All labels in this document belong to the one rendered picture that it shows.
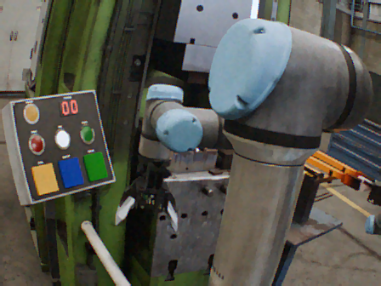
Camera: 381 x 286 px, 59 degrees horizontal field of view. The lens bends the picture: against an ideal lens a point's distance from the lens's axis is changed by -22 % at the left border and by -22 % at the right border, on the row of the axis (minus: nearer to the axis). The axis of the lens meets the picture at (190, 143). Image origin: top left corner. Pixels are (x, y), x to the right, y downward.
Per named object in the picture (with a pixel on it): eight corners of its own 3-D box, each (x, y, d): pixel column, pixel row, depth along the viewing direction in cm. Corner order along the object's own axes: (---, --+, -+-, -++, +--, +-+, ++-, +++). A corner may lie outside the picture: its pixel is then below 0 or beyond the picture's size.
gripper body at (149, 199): (134, 212, 90) (139, 162, 86) (132, 196, 98) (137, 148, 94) (167, 215, 91) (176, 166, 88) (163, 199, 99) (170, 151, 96)
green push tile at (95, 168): (108, 176, 115) (102, 151, 115) (90, 182, 109) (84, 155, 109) (105, 177, 116) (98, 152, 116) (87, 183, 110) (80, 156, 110)
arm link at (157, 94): (153, 89, 82) (145, 82, 89) (145, 142, 85) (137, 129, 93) (190, 93, 84) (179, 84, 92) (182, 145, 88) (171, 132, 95)
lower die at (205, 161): (213, 170, 154) (218, 148, 152) (164, 172, 144) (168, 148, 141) (163, 134, 188) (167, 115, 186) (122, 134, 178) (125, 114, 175)
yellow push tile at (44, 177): (58, 189, 99) (52, 163, 99) (39, 195, 93) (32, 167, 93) (56, 190, 100) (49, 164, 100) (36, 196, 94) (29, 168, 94)
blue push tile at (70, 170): (85, 183, 107) (78, 157, 107) (66, 189, 101) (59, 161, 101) (82, 184, 108) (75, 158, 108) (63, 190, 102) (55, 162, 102)
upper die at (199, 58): (231, 75, 144) (235, 50, 141) (181, 70, 134) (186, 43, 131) (177, 57, 178) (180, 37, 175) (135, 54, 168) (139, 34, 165)
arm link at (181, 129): (225, 117, 76) (205, 102, 86) (165, 111, 72) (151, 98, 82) (218, 158, 78) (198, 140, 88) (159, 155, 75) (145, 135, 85)
